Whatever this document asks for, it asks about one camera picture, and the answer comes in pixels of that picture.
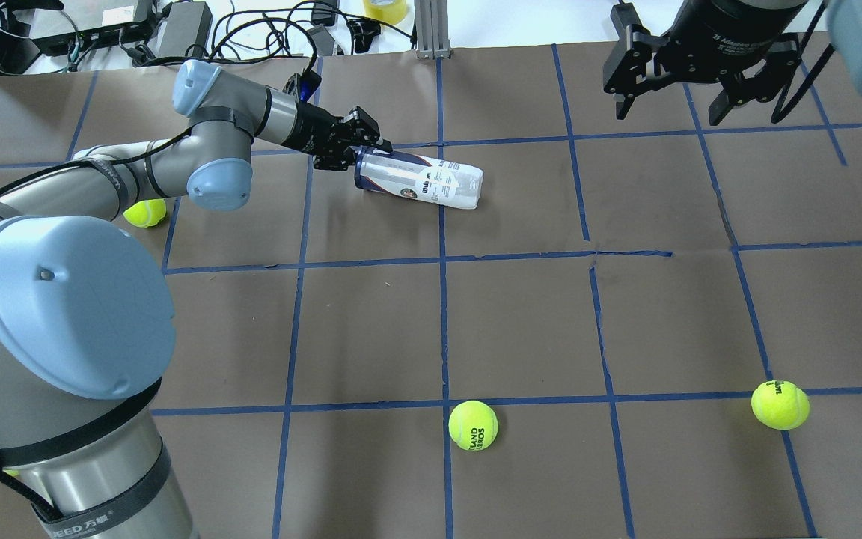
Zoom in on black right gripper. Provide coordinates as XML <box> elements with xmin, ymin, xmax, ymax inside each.
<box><xmin>602</xmin><ymin>1</ymin><xmax>805</xmax><ymax>126</ymax></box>

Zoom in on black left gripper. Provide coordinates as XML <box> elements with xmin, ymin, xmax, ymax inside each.
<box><xmin>290</xmin><ymin>101</ymin><xmax>394</xmax><ymax>171</ymax></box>

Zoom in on white blue tennis ball can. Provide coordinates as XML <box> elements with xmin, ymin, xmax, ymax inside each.
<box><xmin>355</xmin><ymin>147</ymin><xmax>483</xmax><ymax>210</ymax></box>

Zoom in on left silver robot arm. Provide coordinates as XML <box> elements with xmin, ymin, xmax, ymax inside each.
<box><xmin>0</xmin><ymin>59</ymin><xmax>392</xmax><ymax>538</ymax></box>

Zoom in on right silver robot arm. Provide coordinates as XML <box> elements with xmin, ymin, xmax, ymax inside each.
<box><xmin>602</xmin><ymin>1</ymin><xmax>862</xmax><ymax>126</ymax></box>

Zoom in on front Roland Garros tennis ball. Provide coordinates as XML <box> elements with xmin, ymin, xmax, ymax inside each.
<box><xmin>123</xmin><ymin>199</ymin><xmax>167</xmax><ymax>228</ymax></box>

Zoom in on centre tennis ball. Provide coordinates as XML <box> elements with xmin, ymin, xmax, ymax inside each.
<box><xmin>448</xmin><ymin>400</ymin><xmax>499</xmax><ymax>451</ymax></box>

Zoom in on tennis ball near base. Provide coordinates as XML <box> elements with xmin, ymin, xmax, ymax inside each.
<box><xmin>751</xmin><ymin>380</ymin><xmax>811</xmax><ymax>432</ymax></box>

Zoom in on yellow tape roll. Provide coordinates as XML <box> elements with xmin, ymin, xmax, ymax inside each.
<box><xmin>362</xmin><ymin>0</ymin><xmax>409</xmax><ymax>26</ymax></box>

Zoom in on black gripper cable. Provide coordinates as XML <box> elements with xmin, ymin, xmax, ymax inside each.
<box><xmin>770</xmin><ymin>0</ymin><xmax>828</xmax><ymax>124</ymax></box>

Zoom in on aluminium frame post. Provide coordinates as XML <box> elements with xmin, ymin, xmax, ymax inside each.
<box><xmin>414</xmin><ymin>0</ymin><xmax>452</xmax><ymax>59</ymax></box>

